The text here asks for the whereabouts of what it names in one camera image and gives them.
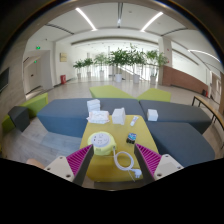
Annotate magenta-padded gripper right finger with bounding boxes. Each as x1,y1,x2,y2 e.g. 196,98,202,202
133,143,184,185

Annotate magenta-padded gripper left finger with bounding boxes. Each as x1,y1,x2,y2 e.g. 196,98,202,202
43,144,95,187

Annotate charger block with blue print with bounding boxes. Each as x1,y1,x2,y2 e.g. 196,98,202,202
125,132,138,145

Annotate grey sofa block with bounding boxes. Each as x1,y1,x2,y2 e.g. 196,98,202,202
145,120,216,168
139,99,212,135

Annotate white tube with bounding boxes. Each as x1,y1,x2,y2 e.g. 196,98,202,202
129,115,140,127

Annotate small white cube box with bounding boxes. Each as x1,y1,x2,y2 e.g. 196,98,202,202
146,108,159,122

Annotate long grey sofa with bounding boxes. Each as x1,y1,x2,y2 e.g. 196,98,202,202
36,97,147,138

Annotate white wet wipes pack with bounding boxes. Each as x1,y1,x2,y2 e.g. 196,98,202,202
86,109,111,125

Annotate tall white box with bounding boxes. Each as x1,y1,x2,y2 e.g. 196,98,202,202
111,107,127,126

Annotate stack of white tissue packs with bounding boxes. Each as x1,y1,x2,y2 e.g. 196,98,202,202
86,98,102,113

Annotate green sofa block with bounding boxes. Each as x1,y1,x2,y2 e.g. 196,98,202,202
88,84,136,100
136,87,172,103

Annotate green bench seat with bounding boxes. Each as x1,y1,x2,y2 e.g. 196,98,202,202
1,92,49,134

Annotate dark grey ottoman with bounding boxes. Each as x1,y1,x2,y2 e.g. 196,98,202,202
7,105,31,133

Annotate row of potted plants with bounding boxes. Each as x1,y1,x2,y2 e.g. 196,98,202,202
73,44,169,84

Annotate ceiling light strips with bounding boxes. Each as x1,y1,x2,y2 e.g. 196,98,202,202
74,7,219,64

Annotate white power strip cable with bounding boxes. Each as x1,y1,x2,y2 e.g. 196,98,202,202
111,148,143,179

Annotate wooden bench with black frame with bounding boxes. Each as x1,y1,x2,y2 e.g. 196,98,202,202
192,95,224,133

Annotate black wall screen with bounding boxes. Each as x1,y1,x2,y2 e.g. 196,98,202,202
0,67,10,94

